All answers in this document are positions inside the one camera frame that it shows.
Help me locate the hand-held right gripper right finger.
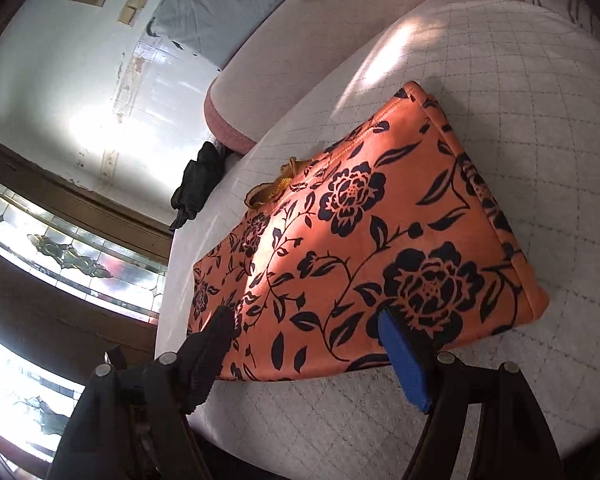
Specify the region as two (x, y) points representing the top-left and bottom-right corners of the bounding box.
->
(377, 308), (564, 480)

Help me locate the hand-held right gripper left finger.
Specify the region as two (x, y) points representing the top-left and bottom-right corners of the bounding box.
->
(47, 305), (239, 480)

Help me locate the orange floral long-sleeve shirt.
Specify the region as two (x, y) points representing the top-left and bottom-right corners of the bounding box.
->
(191, 81), (551, 384)

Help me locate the black cloth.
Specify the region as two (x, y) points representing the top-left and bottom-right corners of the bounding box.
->
(170, 141), (229, 231)

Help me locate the stained glass window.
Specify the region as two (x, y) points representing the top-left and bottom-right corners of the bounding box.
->
(0, 180), (169, 468)

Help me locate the pink and white bolster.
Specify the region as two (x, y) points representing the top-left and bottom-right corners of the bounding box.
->
(203, 0), (453, 155)

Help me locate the grey pillow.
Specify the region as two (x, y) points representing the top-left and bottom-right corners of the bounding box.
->
(147, 0), (296, 71)

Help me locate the brown wooden door frame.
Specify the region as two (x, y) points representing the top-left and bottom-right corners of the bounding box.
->
(0, 130), (175, 480)

